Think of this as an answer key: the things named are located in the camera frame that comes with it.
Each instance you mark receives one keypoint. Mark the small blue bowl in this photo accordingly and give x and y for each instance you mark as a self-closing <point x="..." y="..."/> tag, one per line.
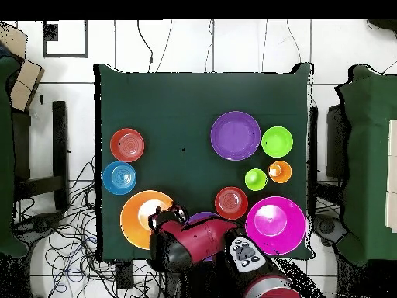
<point x="119" y="178"/>

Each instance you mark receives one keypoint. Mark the large orange bowl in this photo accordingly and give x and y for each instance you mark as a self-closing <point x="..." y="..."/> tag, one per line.
<point x="133" y="223"/>

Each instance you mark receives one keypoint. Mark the dark green tablecloth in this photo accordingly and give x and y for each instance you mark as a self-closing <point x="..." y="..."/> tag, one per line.
<point x="6" y="155"/>
<point x="173" y="118"/>
<point x="366" y="155"/>

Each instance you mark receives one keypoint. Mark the large pink bowl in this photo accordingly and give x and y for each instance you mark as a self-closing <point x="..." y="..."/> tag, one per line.
<point x="276" y="226"/>

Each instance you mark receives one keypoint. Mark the grey floor stand base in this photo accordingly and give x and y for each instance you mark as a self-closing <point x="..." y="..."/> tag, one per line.
<point x="40" y="224"/>
<point x="327" y="226"/>

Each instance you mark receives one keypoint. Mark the white box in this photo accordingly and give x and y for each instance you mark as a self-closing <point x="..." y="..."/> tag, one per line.
<point x="392" y="173"/>

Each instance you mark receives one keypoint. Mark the green cup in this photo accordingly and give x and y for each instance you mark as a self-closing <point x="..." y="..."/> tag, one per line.
<point x="256" y="180"/>

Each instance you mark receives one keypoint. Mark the purple bowl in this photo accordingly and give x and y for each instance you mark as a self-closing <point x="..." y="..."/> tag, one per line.
<point x="235" y="135"/>
<point x="201" y="215"/>

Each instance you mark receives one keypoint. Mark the black floor frame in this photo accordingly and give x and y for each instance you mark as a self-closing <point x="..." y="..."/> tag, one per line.
<point x="50" y="32"/>

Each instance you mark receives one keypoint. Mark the black stand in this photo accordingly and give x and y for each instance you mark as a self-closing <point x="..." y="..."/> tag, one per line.
<point x="59" y="139"/>

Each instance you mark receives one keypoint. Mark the small green bowl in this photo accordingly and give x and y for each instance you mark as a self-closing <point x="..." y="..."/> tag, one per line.
<point x="277" y="142"/>

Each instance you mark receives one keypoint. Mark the black case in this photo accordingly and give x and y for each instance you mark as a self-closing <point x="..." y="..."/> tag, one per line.
<point x="335" y="142"/>

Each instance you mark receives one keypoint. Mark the orange cup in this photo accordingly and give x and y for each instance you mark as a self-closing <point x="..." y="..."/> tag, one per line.
<point x="283" y="173"/>

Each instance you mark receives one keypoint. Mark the black power adapter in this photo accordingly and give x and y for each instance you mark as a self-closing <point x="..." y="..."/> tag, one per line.
<point x="124" y="276"/>

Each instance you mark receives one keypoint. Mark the small red bowl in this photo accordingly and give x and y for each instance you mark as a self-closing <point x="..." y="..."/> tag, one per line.
<point x="231" y="203"/>
<point x="127" y="145"/>

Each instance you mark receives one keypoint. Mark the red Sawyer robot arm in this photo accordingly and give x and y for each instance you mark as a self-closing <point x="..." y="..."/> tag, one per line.
<point x="211" y="242"/>

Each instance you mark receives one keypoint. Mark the cardboard box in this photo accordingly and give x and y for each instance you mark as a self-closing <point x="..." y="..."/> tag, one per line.
<point x="26" y="83"/>
<point x="14" y="38"/>

